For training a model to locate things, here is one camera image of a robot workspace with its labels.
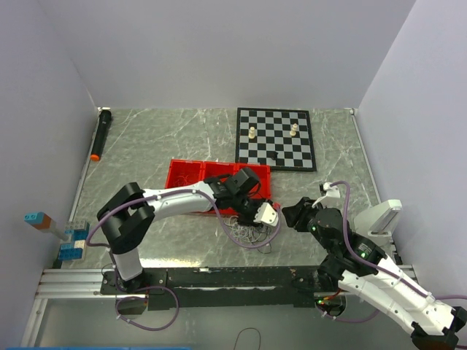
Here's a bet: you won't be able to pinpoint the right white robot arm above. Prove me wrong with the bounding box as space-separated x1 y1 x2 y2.
282 197 466 349

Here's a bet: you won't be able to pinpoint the white thin cable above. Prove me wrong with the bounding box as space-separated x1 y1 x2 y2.
222 217 273 254

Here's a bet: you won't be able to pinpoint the black thin cable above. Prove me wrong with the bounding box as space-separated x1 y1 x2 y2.
228 214 273 252

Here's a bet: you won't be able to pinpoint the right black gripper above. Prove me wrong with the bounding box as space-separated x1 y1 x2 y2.
280 195 335 254

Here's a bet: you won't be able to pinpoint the cream chess piece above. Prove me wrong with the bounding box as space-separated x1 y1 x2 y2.
248 127 255 139
289 123 298 137

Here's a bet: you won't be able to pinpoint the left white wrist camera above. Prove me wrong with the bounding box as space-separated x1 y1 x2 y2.
253 202 279 228

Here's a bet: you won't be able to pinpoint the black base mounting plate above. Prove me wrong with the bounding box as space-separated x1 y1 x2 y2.
100 265 350 311

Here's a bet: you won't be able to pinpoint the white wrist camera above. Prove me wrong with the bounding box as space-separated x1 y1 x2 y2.
253 202 279 228
312 182 341 208

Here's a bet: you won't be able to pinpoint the black grey chessboard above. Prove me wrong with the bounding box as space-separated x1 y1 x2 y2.
235 107 317 172

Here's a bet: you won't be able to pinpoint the blue stacked toy blocks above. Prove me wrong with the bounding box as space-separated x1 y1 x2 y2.
58 219 90 261

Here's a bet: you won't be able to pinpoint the blue brown toy block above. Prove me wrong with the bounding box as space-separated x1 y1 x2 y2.
23 211 69 241

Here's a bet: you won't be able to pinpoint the cream chess piece right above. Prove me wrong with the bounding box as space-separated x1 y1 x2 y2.
289 123 298 137

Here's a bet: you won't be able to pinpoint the white grey wedge object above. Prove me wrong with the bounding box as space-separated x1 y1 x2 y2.
354 199 403 238

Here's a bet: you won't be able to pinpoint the black marker orange cap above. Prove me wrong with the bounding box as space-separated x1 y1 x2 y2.
90 109 112 162

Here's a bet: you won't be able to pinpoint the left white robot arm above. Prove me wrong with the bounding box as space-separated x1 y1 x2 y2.
97 167 278 293

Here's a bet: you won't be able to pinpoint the cream chess piece left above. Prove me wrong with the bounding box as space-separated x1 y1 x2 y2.
248 127 255 139

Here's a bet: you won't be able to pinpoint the thin dark floor cable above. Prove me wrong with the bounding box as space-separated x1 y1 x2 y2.
233 327 262 350

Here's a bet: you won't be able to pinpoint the red three-compartment plastic tray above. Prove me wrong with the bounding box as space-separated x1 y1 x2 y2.
163 158 281 217

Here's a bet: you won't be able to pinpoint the aluminium frame rail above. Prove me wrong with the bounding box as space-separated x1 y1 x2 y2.
20 268 110 347

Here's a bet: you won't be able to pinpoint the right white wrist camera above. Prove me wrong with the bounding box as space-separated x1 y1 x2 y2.
312 182 341 208

